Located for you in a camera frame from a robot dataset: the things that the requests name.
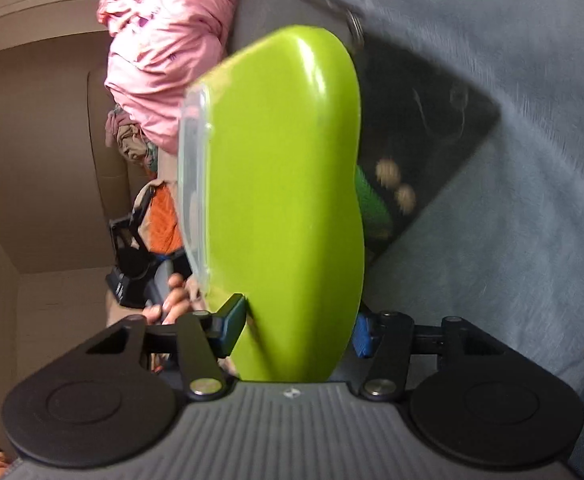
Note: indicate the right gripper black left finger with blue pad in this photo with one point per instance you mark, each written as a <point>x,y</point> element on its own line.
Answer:
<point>204,338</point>

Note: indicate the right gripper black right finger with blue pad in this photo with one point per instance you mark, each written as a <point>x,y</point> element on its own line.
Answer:
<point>383,339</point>

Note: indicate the lime green box lid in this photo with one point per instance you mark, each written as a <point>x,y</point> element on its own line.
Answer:
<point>268,208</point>

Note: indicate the person's left hand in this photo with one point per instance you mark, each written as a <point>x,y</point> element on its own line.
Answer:
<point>184,297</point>

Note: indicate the orange beige checked cloth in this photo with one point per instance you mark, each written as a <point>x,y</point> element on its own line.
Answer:
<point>159,228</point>

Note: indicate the grey-blue plush blanket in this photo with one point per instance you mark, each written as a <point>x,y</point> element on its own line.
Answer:
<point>503,243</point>

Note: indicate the dark transparent storage box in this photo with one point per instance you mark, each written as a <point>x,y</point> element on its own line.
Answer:
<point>414,111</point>

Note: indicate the pink quilted jacket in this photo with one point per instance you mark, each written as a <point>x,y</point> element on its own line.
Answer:
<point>158,48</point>

